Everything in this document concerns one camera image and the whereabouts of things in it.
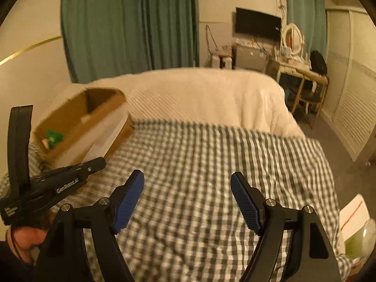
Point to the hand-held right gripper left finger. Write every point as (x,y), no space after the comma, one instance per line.
(129,202)

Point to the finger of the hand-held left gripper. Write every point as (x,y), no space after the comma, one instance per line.
(95,164)
(20,147)

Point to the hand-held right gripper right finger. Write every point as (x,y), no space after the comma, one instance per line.
(243,199)

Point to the brown cardboard box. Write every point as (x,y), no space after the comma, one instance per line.
(73,139)

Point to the person's left forearm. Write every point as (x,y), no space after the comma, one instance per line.
(11,265)

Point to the person's left hand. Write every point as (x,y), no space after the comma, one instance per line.
(29,238)

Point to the green and white bottle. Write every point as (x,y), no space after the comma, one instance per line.
(55,138)

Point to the checkered bedsheet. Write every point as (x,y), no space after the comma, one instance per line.
(191,182)

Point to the white carton with red stripe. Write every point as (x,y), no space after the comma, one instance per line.
(354,214)

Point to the white fluffy blanket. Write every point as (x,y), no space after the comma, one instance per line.
(199,94)

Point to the translucent plastic cup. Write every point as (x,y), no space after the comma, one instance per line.
(359,241)

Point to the wooden chair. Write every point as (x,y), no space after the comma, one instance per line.
(308,94)

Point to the white dressing table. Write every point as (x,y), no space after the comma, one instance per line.
(282,67)

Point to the small white side table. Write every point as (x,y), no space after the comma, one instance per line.
(221,60)

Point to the wide green curtain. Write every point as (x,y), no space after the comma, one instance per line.
(126,26)

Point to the grey cabinet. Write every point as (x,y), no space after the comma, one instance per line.
(249,57)

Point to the black bag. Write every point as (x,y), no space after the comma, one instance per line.
(318,63)

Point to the white louvered wardrobe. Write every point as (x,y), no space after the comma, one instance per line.
(352,79)

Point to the oval white vanity mirror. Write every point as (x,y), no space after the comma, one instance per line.
(292,39)

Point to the narrow green curtain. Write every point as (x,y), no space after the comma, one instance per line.
(305,14)

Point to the gold wall trim strip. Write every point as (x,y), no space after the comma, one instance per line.
(29,48)

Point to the black wall television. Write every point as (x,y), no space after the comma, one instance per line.
(257,23)

